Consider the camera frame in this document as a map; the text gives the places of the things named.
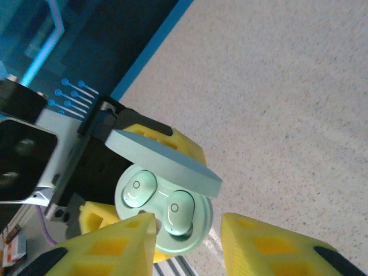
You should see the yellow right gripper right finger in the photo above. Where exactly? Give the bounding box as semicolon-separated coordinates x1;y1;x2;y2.
220;212;368;276

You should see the red white carton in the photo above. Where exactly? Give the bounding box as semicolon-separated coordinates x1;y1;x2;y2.
0;224;28;268

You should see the long aluminium mounting rail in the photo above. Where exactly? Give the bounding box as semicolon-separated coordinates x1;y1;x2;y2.
154;255;199;276

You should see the mint earbud charging case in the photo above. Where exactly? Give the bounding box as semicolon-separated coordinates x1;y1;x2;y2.
105;129;224;256

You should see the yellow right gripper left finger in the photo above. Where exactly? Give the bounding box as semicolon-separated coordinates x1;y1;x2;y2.
16;212;158;276

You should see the mint wireless earbud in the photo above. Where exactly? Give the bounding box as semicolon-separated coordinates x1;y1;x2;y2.
121;170;158;208
164;189;196;237

